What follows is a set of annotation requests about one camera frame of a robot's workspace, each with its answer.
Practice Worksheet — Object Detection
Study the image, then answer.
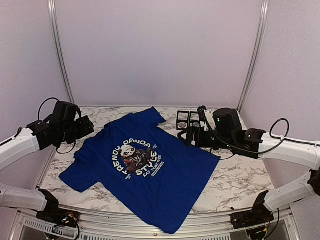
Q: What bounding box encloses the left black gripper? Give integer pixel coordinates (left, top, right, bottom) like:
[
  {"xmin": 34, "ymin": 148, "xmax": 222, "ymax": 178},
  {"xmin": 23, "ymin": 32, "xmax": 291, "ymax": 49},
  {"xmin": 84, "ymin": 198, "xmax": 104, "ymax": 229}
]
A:
[{"xmin": 58, "ymin": 119, "xmax": 92, "ymax": 148}]

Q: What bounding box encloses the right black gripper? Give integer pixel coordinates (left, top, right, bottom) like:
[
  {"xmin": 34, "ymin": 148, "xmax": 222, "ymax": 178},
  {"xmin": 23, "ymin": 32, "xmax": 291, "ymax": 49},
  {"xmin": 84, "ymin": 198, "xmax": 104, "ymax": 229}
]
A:
[{"xmin": 178, "ymin": 126, "xmax": 235, "ymax": 151}]

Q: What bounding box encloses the dark blue round brooch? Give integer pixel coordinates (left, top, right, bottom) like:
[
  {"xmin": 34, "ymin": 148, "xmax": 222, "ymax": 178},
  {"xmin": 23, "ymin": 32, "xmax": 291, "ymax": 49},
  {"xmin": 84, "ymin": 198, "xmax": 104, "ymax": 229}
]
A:
[{"xmin": 192, "ymin": 122, "xmax": 201, "ymax": 128}]

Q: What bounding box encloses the pink round brooch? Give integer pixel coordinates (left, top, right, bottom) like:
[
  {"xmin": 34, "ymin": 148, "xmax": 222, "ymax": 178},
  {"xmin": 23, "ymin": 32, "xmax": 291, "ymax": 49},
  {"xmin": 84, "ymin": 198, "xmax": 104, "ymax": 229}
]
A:
[{"xmin": 178, "ymin": 121, "xmax": 187, "ymax": 129}]

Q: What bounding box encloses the blue printed t-shirt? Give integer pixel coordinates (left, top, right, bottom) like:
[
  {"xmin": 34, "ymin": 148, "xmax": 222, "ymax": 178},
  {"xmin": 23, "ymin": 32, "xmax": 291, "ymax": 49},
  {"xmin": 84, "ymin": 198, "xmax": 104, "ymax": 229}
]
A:
[{"xmin": 59, "ymin": 107, "xmax": 220, "ymax": 234}]

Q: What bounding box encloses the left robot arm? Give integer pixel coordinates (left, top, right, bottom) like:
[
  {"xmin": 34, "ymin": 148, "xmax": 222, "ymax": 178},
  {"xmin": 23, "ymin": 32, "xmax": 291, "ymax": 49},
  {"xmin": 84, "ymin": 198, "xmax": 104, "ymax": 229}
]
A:
[{"xmin": 0, "ymin": 100, "xmax": 94, "ymax": 223}]

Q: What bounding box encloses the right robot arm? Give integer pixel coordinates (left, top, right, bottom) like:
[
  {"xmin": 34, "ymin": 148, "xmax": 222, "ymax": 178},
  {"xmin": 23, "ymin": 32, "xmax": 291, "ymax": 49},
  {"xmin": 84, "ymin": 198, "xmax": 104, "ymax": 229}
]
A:
[{"xmin": 176, "ymin": 106, "xmax": 320, "ymax": 224}]

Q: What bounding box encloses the black wire frame cube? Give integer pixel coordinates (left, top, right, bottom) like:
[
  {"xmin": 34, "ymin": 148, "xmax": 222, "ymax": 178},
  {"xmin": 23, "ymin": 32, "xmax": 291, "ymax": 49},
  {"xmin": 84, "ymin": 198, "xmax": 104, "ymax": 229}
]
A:
[{"xmin": 176, "ymin": 110, "xmax": 190, "ymax": 131}]

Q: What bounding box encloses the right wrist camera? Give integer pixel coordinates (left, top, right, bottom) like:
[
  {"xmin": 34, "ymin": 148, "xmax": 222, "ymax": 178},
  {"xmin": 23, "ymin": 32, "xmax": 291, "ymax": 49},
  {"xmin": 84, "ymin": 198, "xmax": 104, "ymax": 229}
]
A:
[{"xmin": 197, "ymin": 105, "xmax": 216, "ymax": 132}]

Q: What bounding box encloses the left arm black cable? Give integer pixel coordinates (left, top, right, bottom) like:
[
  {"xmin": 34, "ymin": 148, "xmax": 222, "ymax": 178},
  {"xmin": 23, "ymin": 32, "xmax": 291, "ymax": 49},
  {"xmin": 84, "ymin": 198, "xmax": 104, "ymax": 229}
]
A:
[{"xmin": 37, "ymin": 97, "xmax": 78, "ymax": 155}]

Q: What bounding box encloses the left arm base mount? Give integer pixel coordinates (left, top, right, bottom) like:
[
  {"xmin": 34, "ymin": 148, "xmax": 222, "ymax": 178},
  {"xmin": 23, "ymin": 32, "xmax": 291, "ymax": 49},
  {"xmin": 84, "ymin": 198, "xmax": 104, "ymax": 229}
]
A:
[{"xmin": 36, "ymin": 188, "xmax": 80, "ymax": 228}]

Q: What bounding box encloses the aluminium front rail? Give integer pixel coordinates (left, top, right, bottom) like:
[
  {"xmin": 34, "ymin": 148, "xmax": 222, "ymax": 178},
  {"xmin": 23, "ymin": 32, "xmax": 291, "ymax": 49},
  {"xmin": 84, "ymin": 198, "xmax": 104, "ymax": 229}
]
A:
[{"xmin": 14, "ymin": 199, "xmax": 296, "ymax": 240}]

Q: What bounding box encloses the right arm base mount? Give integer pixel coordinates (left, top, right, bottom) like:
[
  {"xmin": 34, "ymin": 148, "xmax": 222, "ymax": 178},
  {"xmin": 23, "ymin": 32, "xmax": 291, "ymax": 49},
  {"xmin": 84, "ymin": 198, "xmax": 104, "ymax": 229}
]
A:
[{"xmin": 230, "ymin": 190, "xmax": 275, "ymax": 229}]

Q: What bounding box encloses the left aluminium corner post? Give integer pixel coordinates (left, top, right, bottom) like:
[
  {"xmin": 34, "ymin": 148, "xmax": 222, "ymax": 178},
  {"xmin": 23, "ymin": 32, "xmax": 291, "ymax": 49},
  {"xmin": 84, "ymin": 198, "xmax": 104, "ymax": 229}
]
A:
[{"xmin": 47, "ymin": 0, "xmax": 75, "ymax": 104}]

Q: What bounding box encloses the aluminium corner post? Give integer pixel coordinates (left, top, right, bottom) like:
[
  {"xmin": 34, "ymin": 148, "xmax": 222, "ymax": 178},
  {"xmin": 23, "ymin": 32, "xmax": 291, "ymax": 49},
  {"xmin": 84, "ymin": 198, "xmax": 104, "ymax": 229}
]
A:
[
  {"xmin": 47, "ymin": 0, "xmax": 75, "ymax": 104},
  {"xmin": 237, "ymin": 0, "xmax": 270, "ymax": 113}
]

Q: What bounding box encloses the right aluminium corner post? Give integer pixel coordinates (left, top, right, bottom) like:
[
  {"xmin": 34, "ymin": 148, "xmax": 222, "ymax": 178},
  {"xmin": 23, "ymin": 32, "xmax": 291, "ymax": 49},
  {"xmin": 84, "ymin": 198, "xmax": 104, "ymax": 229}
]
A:
[{"xmin": 237, "ymin": 0, "xmax": 270, "ymax": 113}]

